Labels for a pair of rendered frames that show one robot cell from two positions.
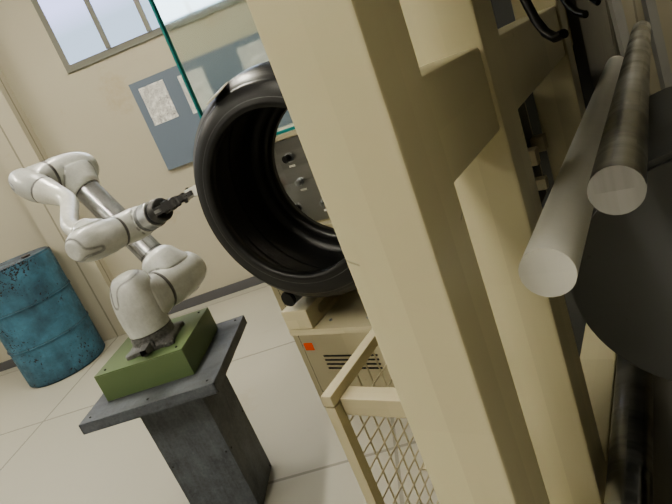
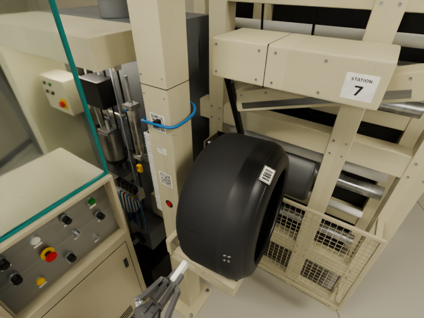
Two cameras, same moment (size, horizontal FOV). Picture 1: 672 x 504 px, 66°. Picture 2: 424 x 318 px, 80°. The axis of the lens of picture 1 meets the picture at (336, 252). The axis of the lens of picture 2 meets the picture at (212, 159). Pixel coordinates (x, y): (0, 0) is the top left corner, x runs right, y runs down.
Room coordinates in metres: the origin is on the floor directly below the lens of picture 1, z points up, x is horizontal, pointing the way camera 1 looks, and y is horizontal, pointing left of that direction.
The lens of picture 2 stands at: (1.47, 0.74, 1.98)
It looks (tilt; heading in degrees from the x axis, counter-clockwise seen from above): 37 degrees down; 267
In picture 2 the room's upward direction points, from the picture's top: straight up
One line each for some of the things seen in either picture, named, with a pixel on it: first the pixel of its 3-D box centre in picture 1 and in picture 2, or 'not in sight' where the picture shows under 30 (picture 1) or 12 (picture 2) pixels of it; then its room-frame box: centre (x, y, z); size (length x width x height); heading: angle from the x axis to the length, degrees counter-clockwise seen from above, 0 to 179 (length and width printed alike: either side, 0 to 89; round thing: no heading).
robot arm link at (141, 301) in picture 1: (138, 300); not in sight; (1.81, 0.72, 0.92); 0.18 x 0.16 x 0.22; 142
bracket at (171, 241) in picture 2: not in sight; (193, 220); (1.52, -0.16, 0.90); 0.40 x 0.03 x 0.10; 54
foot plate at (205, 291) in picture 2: not in sight; (188, 294); (1.59, -0.19, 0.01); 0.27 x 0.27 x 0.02; 54
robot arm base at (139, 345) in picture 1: (151, 337); not in sight; (1.79, 0.73, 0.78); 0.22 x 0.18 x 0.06; 177
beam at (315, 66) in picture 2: not in sight; (296, 62); (1.10, -0.22, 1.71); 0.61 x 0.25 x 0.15; 144
